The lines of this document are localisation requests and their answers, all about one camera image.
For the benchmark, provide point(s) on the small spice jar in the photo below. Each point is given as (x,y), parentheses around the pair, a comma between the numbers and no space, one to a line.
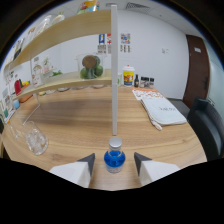
(151,82)
(144,82)

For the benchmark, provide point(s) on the two-tier wooden shelf rack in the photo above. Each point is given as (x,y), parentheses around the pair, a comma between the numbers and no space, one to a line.
(73,78)

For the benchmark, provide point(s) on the yellow snack bag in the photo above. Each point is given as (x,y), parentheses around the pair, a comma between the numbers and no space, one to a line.
(88,6)

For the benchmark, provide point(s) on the blue liquid bottle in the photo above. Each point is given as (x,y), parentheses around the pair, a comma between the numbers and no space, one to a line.
(114,160)

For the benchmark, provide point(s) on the blue wall poster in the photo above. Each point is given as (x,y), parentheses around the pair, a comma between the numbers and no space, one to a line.
(102,40)

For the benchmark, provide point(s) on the dark sauce bottle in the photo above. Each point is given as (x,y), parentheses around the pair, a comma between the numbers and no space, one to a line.
(136,81)

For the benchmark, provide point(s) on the orange printed booklet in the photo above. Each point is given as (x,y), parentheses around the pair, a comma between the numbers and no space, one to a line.
(146,93)

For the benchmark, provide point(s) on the yellow label paper cup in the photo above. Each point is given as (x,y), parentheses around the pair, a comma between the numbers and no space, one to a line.
(128,76)

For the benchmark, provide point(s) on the brown door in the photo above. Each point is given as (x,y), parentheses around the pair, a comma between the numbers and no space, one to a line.
(196,70)

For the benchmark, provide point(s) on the glass jar of limes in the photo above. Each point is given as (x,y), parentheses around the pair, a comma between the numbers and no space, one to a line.
(90,68)

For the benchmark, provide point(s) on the white fabric pouch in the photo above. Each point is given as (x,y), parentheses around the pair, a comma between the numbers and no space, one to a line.
(163,111)

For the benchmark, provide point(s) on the black chair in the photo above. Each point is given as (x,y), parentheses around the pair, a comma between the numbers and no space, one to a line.
(208,130)

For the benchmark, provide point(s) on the gripper left finger white block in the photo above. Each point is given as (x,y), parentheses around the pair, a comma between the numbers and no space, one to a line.
(74,171)

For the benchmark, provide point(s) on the clear glass with ice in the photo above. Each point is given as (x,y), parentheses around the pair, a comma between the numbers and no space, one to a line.
(36,141)

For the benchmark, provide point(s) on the colourful wall poster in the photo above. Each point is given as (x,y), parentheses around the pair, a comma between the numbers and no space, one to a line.
(125,39)

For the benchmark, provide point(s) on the red wall poster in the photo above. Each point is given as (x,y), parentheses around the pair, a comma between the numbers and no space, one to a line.
(108,41)

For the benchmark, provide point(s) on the ceiling air vent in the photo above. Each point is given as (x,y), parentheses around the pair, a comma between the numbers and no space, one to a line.
(137,6)

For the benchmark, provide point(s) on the gripper right finger white block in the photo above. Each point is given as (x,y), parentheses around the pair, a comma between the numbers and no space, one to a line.
(155,170)

